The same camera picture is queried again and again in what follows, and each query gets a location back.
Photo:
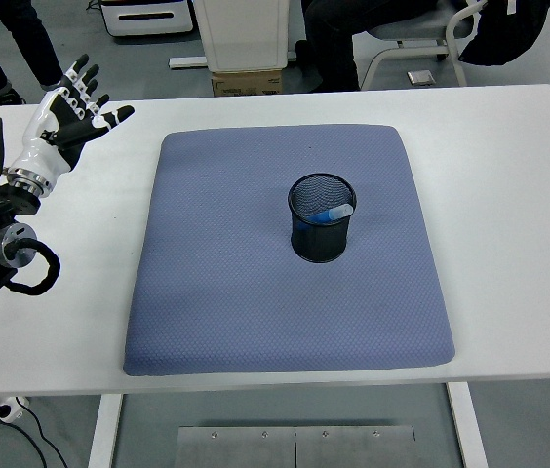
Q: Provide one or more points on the small grey floor plate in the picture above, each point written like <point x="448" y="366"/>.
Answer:
<point x="420" y="78"/>

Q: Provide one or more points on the black mesh pen holder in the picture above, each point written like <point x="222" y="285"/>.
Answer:
<point x="319" y="244"/>

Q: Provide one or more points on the white chair with grey seat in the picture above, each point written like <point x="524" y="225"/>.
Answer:
<point x="411" y="34"/>

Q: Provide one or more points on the blue marker with clear cap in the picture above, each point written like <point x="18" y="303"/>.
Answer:
<point x="333" y="213"/>

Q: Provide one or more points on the white power strip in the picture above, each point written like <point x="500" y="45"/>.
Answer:
<point x="9" y="408"/>

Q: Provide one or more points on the white low machine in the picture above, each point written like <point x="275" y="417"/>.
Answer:
<point x="148" y="19"/>

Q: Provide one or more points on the blue-grey textured mat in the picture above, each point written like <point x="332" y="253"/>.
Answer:
<point x="255" y="312"/>

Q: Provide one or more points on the brown cardboard box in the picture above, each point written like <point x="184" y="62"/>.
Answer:
<point x="246" y="85"/>

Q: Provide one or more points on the standing person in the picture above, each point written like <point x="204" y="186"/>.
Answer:
<point x="16" y="39"/>

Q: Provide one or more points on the white stand foot bar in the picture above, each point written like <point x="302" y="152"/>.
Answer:
<point x="187" y="62"/>

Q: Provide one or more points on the white table leg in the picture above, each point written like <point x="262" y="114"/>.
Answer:
<point x="467" y="429"/>
<point x="105" y="434"/>

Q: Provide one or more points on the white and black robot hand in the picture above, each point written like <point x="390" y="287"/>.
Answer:
<point x="36" y="151"/>

